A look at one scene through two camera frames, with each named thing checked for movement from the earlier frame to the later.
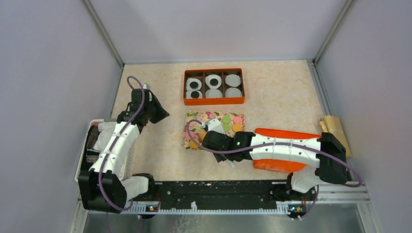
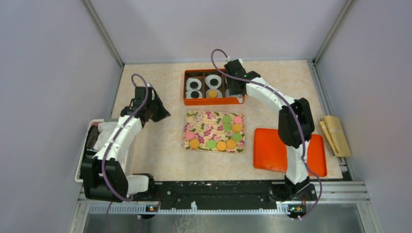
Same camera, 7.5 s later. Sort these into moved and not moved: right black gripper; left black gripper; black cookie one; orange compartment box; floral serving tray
Moved: right black gripper
Not moved: black cookie one; left black gripper; orange compartment box; floral serving tray
